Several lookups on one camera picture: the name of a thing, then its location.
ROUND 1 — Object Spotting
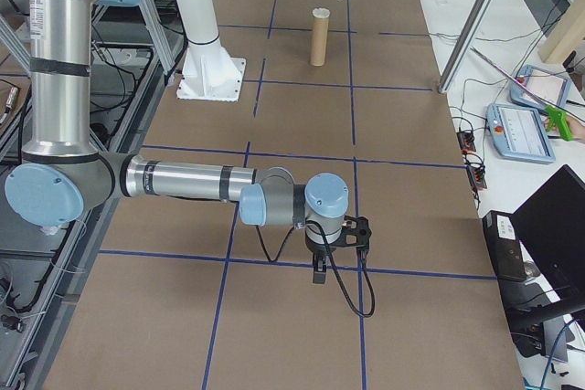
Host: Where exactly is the green grabber tool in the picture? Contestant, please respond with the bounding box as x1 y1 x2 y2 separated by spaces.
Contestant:
469 45 580 142

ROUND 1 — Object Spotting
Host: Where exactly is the person's hand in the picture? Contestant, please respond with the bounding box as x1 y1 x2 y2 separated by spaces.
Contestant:
565 117 585 142

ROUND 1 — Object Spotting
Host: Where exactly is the brown cardboard tube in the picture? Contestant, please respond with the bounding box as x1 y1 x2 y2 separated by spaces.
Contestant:
309 6 332 68

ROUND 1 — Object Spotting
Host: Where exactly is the white side table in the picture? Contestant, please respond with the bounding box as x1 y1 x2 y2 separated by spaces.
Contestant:
416 0 585 390

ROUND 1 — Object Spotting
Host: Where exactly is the small black orange electronics module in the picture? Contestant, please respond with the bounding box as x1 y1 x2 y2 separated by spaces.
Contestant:
465 163 488 191
456 129 477 154

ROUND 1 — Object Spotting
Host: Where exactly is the black computer box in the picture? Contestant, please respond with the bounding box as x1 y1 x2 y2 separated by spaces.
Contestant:
481 209 537 282

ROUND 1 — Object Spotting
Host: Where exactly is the pale wooden beam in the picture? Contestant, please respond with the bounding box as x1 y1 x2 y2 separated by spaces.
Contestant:
537 0 585 66

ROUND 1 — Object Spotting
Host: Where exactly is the teach pendant with pink screen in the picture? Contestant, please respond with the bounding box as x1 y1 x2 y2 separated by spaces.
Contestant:
507 64 573 109

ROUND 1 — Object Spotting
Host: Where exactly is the teach pendant with white screen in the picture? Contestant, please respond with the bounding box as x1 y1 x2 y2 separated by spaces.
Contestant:
484 101 557 165

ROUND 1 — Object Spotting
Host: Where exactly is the black monitor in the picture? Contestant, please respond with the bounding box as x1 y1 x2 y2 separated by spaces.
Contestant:
511 163 585 305

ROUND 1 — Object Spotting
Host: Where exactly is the long black arm cable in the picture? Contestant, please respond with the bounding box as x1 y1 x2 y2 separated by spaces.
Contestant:
304 220 378 318

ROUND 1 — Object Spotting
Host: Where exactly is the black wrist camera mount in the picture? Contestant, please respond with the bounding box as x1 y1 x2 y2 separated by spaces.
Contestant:
339 214 372 258

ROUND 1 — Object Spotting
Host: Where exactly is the short black looped cable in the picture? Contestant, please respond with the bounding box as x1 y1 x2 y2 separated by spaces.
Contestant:
253 224 294 264

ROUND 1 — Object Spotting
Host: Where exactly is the aluminium frame post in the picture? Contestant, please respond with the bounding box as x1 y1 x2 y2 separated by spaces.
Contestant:
436 0 516 95

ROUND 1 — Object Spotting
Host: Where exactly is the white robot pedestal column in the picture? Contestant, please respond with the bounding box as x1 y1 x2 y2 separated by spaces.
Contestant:
162 0 248 102

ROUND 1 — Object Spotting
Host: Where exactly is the blue cable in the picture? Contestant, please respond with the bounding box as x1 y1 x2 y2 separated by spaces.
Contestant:
537 315 578 390

